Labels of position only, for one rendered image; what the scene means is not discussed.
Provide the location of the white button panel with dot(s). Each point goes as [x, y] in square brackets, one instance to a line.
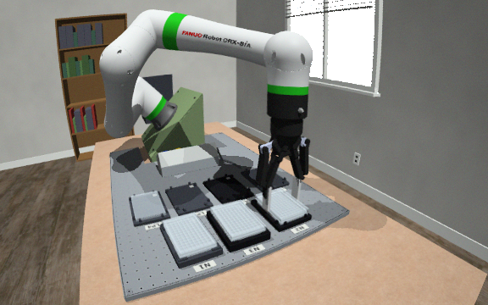
[183, 160]

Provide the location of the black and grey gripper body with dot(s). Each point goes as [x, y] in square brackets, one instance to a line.
[285, 132]

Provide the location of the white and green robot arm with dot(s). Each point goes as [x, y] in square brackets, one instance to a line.
[288, 57]

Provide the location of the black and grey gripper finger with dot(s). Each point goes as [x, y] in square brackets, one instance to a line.
[299, 163]
[263, 165]

